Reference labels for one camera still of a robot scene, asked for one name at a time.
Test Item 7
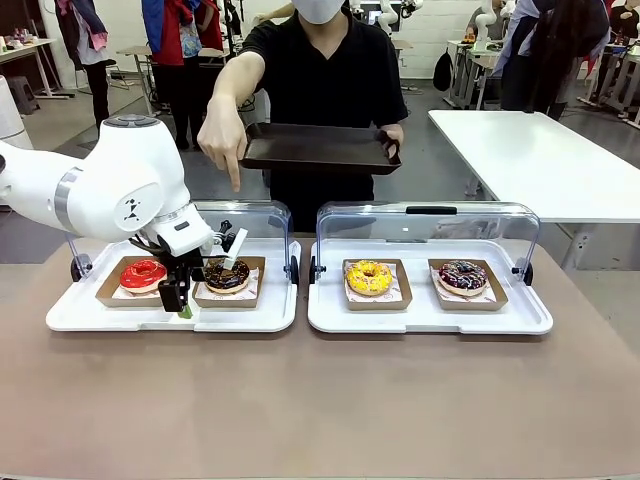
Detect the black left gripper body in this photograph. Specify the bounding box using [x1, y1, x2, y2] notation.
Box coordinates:
[149, 238, 207, 284]

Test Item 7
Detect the red glazed donut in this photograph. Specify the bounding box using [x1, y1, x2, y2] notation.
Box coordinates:
[118, 258, 169, 295]

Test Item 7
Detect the brown cardboard donut tray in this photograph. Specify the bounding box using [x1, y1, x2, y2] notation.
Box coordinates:
[94, 256, 174, 308]
[342, 258, 414, 312]
[427, 258, 510, 312]
[191, 256, 267, 309]

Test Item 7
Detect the white paper liner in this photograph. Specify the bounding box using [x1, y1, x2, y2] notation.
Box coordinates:
[430, 264, 499, 304]
[110, 272, 166, 301]
[195, 267, 261, 301]
[344, 264, 404, 304]

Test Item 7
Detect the chocolate sprinkled donut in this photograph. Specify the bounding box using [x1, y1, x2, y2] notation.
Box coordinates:
[202, 258, 250, 295]

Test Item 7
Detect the dark brown serving tray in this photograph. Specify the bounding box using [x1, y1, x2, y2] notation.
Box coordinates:
[238, 122, 404, 176]

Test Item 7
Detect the person's right forearm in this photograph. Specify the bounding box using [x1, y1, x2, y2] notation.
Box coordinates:
[207, 48, 267, 129]

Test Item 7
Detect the yellow sprinkled donut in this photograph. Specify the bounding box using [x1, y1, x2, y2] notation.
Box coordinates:
[344, 259, 394, 297]

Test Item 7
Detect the person in black shirt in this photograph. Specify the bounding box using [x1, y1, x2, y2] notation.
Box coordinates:
[239, 0, 409, 234]

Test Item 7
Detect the purple glazed donut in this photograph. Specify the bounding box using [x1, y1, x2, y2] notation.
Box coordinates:
[437, 259, 488, 296]

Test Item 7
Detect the person's right hand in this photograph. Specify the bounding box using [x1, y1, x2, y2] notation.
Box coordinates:
[196, 94, 249, 194]

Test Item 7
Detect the person's left hand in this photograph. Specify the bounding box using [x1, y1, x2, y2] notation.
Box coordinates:
[375, 123, 405, 161]

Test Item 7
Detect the white display tray base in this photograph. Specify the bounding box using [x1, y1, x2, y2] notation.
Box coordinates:
[45, 237, 300, 335]
[307, 238, 555, 335]

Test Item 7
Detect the clear plastic display lid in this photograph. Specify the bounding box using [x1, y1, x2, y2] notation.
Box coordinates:
[309, 201, 542, 287]
[62, 199, 300, 287]

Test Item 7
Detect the bystander in red jacket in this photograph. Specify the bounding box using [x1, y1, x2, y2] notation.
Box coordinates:
[141, 0, 226, 151]

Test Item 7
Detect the white cylindrical air purifier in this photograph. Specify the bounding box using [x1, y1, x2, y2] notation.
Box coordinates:
[0, 74, 26, 141]

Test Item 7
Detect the grey plastic stool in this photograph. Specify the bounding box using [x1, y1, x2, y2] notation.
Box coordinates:
[4, 77, 41, 115]

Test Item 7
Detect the bystander with pink scarf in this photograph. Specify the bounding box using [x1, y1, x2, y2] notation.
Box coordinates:
[53, 0, 112, 134]

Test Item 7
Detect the light wooden desk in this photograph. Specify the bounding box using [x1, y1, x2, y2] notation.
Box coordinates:
[0, 38, 76, 100]

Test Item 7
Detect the white face mask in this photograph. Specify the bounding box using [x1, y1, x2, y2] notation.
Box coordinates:
[292, 0, 344, 25]

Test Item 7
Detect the black backpack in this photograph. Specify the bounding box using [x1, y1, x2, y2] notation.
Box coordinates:
[432, 49, 454, 93]

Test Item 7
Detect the white background workbench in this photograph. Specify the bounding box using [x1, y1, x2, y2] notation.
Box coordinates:
[446, 38, 501, 110]

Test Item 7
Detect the large white table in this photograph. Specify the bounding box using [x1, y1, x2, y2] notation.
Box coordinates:
[427, 108, 640, 271]

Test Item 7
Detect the bystander with long dark hair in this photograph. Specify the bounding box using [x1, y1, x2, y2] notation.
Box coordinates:
[492, 0, 614, 121]

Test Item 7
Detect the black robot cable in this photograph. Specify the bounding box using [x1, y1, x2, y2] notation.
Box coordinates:
[128, 233, 172, 260]

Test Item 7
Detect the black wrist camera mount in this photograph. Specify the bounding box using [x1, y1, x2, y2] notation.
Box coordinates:
[208, 219, 236, 254]

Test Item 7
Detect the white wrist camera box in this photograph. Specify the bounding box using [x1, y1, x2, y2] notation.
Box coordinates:
[223, 228, 250, 271]

